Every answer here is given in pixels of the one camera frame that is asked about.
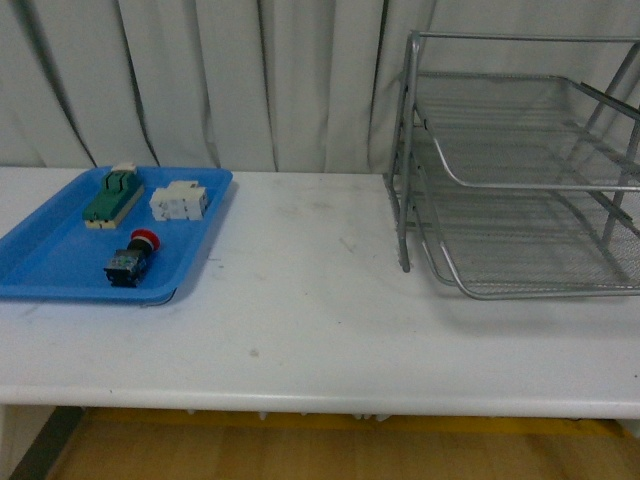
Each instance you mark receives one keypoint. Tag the silver rack frame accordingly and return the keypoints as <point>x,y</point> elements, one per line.
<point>397,178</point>

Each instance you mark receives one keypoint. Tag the red emergency stop button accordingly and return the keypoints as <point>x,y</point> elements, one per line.
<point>128,266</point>

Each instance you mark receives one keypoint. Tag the blue plastic tray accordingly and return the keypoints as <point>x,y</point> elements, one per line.
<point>52,255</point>

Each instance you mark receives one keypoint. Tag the white curtain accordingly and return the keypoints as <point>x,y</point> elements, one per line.
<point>293,86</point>

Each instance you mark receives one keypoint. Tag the mesh tray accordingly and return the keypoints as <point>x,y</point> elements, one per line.
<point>441,193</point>
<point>536,249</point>
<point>524,132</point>

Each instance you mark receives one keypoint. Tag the white circuit breaker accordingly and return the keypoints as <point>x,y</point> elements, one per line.
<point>180,200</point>

